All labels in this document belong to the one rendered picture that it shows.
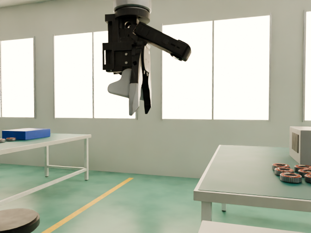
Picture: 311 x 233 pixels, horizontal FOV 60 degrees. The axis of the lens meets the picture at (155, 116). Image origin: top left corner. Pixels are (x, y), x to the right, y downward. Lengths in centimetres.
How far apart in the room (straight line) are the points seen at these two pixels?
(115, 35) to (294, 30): 428
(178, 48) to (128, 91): 13
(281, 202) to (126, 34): 112
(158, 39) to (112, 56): 9
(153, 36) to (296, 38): 423
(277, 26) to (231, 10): 75
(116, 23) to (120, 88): 14
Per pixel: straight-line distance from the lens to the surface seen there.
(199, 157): 462
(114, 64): 52
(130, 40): 55
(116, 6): 56
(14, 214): 183
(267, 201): 143
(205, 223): 106
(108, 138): 509
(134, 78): 48
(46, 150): 499
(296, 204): 145
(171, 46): 52
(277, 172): 186
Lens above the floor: 116
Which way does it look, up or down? 2 degrees down
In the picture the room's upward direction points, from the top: straight up
